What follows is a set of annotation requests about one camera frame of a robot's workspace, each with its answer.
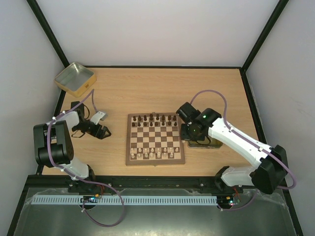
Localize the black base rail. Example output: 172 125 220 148
25 175 244 195

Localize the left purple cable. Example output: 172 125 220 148
46 89 126 227

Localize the black frame post right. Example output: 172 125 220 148
241 0 289 73

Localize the gold tin with white pieces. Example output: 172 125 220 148
188 137 223 149

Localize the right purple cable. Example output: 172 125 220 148
189 89 297 212

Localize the wooden chess board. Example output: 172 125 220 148
126 113 186 166

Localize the empty gold square tin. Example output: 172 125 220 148
54 62 96 97

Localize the black frame post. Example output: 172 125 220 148
241 0 289 73
27 0 70 67

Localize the slotted grey cable duct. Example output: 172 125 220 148
31 195 217 206

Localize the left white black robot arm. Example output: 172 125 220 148
33 101 111 182

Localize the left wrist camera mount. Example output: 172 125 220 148
90 111 108 124

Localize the purple cable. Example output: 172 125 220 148
46 89 126 227
189 89 297 212

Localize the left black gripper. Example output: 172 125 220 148
73 120 112 140

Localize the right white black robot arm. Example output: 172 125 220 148
176 102 288 194

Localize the black frame post left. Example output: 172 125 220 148
27 0 70 67

